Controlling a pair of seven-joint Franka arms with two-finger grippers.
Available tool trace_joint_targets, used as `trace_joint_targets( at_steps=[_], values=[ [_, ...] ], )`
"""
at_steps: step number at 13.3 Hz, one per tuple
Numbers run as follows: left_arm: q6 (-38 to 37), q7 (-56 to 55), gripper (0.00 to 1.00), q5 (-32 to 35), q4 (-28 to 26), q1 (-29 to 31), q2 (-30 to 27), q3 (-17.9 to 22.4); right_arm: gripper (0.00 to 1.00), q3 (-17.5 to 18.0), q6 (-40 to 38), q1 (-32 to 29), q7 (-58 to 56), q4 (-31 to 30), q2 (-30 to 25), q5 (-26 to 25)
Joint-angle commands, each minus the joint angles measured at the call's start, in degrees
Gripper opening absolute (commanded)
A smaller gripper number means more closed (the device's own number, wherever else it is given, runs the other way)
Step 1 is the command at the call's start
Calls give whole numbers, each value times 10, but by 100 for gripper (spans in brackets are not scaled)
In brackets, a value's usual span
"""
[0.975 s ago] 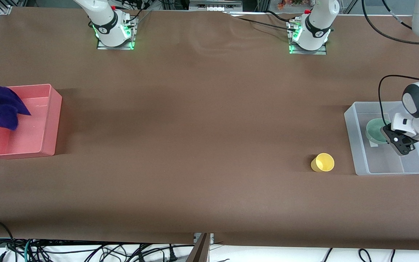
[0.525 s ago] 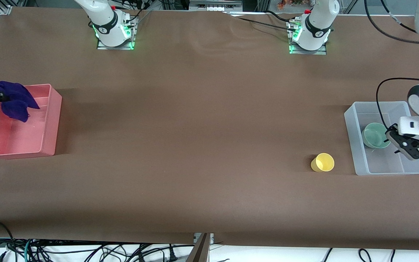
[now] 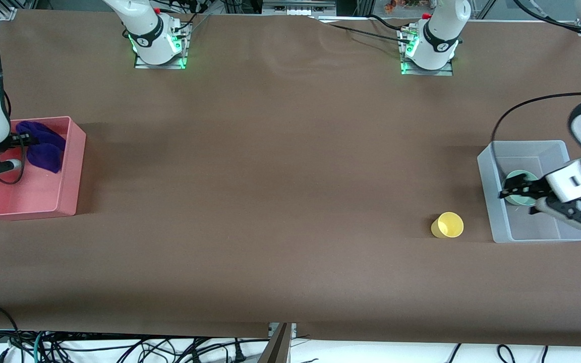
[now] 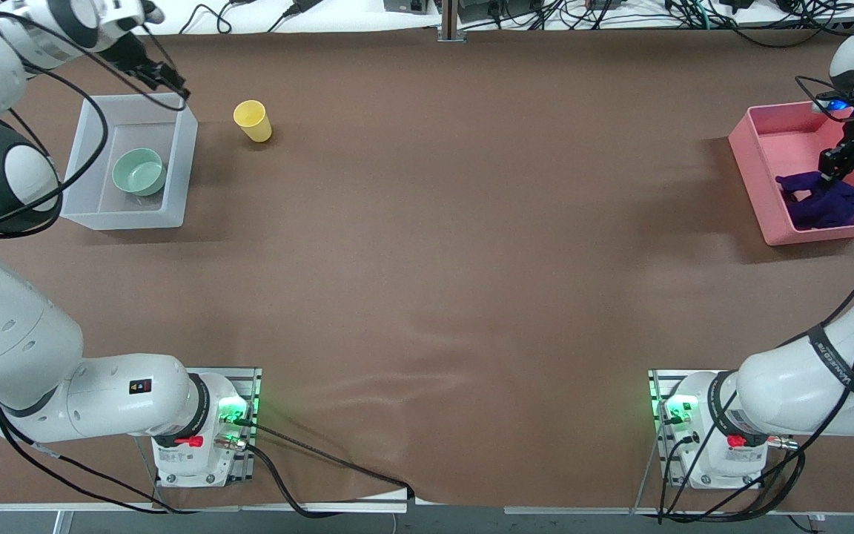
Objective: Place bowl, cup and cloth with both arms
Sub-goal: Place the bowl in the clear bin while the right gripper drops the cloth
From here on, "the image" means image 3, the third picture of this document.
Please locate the brown table cover sheet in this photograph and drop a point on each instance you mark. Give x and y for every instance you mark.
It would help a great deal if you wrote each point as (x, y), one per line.
(290, 201)

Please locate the pink plastic bin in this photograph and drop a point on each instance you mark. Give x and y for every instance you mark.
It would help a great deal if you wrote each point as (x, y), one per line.
(38, 191)

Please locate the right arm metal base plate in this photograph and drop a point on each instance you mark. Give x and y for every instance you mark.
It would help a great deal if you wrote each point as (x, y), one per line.
(162, 65)

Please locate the purple cloth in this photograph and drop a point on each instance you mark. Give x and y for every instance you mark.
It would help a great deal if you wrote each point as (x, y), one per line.
(46, 148)

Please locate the dark table frame bracket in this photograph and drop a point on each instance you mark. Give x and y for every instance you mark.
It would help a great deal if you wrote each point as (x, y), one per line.
(278, 345)

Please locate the yellow cup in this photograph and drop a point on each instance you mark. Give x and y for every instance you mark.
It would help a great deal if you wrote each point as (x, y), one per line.
(449, 226)

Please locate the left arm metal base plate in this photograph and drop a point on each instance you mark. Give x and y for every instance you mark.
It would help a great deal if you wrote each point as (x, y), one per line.
(429, 71)

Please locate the pale green bowl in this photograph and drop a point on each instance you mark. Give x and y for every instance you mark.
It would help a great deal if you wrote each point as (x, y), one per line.
(517, 201)

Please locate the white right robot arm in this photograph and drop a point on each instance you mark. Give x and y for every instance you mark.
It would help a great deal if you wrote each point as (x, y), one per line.
(149, 30)

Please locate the grey power strip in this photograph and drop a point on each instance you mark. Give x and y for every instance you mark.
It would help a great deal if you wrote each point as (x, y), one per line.
(298, 7)

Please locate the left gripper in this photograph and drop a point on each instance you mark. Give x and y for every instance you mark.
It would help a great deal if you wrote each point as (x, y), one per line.
(535, 189)

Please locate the translucent white plastic bin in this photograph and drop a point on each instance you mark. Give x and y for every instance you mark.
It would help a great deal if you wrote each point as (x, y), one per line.
(527, 227)

